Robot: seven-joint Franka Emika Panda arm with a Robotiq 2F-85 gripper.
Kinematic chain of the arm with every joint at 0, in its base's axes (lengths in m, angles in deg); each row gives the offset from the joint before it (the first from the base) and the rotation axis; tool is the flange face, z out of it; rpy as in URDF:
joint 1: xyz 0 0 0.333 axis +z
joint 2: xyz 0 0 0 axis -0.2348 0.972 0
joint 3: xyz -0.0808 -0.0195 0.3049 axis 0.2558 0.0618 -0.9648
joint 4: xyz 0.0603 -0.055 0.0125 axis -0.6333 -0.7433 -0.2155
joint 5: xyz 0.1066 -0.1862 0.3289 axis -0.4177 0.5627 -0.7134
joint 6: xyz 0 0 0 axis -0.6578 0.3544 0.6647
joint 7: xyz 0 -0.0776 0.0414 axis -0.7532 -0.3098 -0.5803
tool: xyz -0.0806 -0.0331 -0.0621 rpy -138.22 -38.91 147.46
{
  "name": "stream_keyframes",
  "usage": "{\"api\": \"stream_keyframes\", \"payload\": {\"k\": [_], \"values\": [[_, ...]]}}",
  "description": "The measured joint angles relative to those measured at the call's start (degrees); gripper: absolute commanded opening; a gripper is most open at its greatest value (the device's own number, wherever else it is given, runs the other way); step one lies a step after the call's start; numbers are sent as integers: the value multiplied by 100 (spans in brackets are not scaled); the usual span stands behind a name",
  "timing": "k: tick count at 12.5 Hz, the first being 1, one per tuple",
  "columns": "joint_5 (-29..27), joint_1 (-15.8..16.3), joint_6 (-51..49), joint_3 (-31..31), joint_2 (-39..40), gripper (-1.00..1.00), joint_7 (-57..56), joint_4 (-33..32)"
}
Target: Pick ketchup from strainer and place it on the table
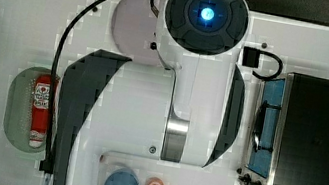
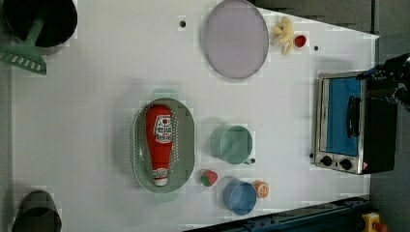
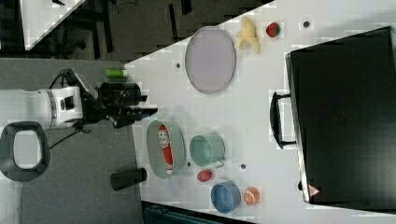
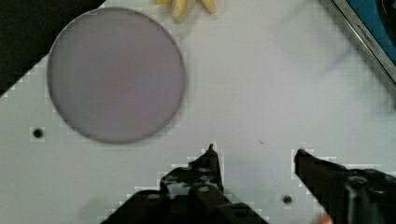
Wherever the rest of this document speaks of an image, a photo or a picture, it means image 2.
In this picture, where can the blue metal frame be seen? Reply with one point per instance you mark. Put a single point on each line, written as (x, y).
(337, 216)

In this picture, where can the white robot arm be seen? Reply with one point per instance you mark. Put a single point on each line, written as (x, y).
(389, 82)

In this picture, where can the small dark cup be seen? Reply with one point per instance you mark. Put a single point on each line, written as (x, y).
(37, 212)

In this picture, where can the toy orange slice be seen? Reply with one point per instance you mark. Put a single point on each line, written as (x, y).
(262, 189)

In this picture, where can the red plush ketchup bottle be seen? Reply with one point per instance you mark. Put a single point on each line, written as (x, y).
(159, 132)

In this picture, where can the toy peeled banana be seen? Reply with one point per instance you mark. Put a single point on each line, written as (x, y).
(283, 34)

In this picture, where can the large black utensil holder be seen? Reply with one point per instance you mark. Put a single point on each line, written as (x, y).
(57, 18)

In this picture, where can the green mug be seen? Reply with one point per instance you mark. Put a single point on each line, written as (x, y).
(232, 144)

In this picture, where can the silver black toaster oven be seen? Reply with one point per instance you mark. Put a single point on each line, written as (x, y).
(354, 133)

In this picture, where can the yellow red clamp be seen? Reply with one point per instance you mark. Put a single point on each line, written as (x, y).
(373, 223)

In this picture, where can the small red toy strawberry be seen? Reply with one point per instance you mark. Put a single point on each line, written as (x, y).
(300, 41)

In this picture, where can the green slotted spatula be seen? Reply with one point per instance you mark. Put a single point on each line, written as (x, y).
(25, 55)

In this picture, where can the green oval strainer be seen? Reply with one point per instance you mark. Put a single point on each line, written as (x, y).
(182, 154)

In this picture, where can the blue cup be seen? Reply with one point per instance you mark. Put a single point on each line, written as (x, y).
(239, 197)

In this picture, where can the lavender round plate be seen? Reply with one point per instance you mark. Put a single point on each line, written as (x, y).
(236, 39)

